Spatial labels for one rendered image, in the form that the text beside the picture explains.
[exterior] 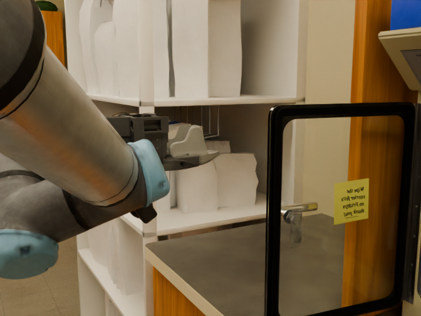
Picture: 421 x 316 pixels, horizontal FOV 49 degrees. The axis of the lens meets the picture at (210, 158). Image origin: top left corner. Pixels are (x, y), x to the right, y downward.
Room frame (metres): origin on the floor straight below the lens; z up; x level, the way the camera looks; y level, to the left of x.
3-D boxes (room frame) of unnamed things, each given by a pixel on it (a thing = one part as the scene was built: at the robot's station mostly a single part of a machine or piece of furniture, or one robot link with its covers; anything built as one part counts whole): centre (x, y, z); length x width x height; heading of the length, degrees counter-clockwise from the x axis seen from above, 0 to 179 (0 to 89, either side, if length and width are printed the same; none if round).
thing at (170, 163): (0.68, 0.06, 1.31); 0.09 x 0.05 x 0.02; 118
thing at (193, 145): (0.70, 0.02, 1.33); 0.09 x 0.03 x 0.06; 118
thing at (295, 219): (0.75, -0.14, 1.18); 0.02 x 0.02 x 0.06; 22
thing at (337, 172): (0.81, -0.23, 1.19); 0.30 x 0.01 x 0.40; 112
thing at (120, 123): (0.67, 0.12, 1.34); 0.12 x 0.08 x 0.09; 118
